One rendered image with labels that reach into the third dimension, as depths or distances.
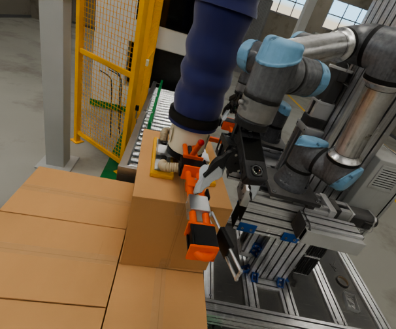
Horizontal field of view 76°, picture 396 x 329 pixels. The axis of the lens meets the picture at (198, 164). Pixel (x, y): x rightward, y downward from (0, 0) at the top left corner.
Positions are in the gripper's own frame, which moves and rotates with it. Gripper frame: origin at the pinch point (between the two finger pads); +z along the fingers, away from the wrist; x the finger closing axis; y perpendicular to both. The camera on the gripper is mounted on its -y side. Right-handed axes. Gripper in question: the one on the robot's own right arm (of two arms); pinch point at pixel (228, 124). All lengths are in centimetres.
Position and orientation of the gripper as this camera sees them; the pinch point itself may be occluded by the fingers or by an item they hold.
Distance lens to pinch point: 149.4
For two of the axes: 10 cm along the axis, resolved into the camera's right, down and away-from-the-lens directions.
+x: 9.6, 1.8, 2.4
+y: 1.1, 5.2, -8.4
